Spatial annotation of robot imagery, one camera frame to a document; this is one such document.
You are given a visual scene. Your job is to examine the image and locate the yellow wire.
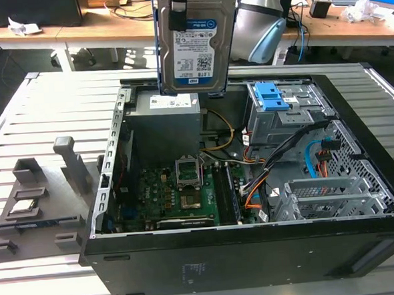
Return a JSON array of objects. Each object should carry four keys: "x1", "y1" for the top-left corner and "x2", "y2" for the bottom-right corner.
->
[{"x1": 197, "y1": 108, "x2": 236, "y2": 153}]

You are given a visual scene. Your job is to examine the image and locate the small black container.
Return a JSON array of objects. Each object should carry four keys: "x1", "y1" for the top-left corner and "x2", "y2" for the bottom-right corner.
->
[{"x1": 309, "y1": 0, "x2": 332, "y2": 19}]

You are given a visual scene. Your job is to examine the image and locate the black graphics card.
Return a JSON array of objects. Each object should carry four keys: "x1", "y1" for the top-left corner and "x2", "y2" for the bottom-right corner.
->
[{"x1": 155, "y1": 214, "x2": 219, "y2": 231}]

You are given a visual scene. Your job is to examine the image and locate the crumpled white paper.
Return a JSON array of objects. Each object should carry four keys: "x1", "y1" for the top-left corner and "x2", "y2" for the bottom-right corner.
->
[{"x1": 7, "y1": 15, "x2": 43, "y2": 37}]

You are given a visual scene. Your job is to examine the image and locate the power connector with orange wires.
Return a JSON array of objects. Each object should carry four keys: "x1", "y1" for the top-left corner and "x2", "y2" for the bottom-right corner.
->
[{"x1": 314, "y1": 137, "x2": 341, "y2": 178}]

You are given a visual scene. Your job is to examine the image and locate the grey power supply unit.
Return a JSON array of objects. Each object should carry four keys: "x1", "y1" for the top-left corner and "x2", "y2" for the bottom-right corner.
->
[{"x1": 123, "y1": 88, "x2": 206, "y2": 160}]

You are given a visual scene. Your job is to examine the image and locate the blue data wire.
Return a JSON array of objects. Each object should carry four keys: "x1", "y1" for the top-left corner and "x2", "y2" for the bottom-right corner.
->
[{"x1": 303, "y1": 139, "x2": 330, "y2": 179}]

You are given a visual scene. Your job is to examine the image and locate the blue hanging cable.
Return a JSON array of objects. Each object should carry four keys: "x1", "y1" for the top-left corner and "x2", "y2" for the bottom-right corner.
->
[{"x1": 294, "y1": 13, "x2": 310, "y2": 62}]

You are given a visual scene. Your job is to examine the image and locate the wooden desk with clutter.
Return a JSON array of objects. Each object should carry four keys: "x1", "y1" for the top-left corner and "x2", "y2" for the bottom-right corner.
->
[{"x1": 280, "y1": 0, "x2": 394, "y2": 55}]

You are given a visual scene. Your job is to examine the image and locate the black RAM stick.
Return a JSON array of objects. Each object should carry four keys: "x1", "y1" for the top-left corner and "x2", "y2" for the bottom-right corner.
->
[{"x1": 222, "y1": 163, "x2": 244, "y2": 226}]

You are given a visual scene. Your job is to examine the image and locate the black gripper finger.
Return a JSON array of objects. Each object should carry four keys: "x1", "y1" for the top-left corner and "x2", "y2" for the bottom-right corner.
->
[{"x1": 168, "y1": 0, "x2": 190, "y2": 32}]

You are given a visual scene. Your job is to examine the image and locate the black speaker box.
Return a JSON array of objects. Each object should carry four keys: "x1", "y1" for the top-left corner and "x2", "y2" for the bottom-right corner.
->
[{"x1": 280, "y1": 0, "x2": 294, "y2": 29}]

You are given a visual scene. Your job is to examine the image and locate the crumpled clear plastic wrap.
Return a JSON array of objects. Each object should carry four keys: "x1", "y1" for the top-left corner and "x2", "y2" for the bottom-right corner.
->
[{"x1": 339, "y1": 0, "x2": 387, "y2": 24}]

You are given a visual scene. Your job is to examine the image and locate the hard disk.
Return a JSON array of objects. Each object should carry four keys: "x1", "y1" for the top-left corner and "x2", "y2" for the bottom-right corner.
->
[{"x1": 152, "y1": 0, "x2": 245, "y2": 100}]

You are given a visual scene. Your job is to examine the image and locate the large black box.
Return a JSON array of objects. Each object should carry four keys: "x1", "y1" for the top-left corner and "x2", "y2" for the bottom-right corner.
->
[{"x1": 0, "y1": 0, "x2": 84, "y2": 32}]

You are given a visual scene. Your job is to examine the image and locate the green motherboard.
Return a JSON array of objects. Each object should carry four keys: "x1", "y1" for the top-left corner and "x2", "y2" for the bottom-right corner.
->
[{"x1": 116, "y1": 157, "x2": 256, "y2": 233}]

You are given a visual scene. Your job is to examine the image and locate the orange wire loop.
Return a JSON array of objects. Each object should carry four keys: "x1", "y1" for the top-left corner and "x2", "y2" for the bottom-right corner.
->
[{"x1": 242, "y1": 178, "x2": 272, "y2": 210}]

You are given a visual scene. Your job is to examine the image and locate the black cable bundle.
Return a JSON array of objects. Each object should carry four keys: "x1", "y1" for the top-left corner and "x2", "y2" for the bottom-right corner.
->
[{"x1": 237, "y1": 121, "x2": 331, "y2": 196}]

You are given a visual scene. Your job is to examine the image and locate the grey parts rack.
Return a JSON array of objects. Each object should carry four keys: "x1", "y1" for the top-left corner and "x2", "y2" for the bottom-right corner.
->
[{"x1": 0, "y1": 133, "x2": 106, "y2": 258}]

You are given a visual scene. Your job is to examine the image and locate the bronze chipset heat sink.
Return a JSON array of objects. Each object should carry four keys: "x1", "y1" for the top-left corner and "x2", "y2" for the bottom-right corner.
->
[{"x1": 179, "y1": 193, "x2": 203, "y2": 211}]

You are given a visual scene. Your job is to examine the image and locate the long wooden desk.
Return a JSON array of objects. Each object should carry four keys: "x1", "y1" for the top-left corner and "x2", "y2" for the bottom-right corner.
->
[{"x1": 0, "y1": 1, "x2": 160, "y2": 59}]

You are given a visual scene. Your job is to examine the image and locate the silver CPU chip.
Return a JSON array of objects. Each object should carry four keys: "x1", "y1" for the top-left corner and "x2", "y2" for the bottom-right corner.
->
[{"x1": 11, "y1": 198, "x2": 38, "y2": 213}]

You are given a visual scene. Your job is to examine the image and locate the grey metal drive cage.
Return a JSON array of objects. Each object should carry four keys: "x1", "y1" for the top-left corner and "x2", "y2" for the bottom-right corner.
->
[{"x1": 244, "y1": 77, "x2": 338, "y2": 152}]

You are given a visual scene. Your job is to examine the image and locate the blue plastic drive latch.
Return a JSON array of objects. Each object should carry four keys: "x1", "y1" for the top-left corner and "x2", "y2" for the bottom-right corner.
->
[{"x1": 254, "y1": 80, "x2": 291, "y2": 113}]

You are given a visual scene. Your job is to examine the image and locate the dark RAM stick with label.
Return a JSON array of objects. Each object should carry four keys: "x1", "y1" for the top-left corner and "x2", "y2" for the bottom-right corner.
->
[{"x1": 0, "y1": 216, "x2": 79, "y2": 233}]

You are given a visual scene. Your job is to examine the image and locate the metal disk bay bracket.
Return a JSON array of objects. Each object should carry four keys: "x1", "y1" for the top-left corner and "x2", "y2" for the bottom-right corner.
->
[{"x1": 270, "y1": 172, "x2": 394, "y2": 222}]

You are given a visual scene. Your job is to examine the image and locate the CPU socket with metal cover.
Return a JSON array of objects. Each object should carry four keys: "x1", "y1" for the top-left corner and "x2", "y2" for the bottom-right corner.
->
[{"x1": 173, "y1": 153, "x2": 206, "y2": 192}]

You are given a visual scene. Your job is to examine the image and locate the black open PC case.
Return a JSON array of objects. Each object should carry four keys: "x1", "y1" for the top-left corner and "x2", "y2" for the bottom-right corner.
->
[{"x1": 67, "y1": 61, "x2": 394, "y2": 295}]

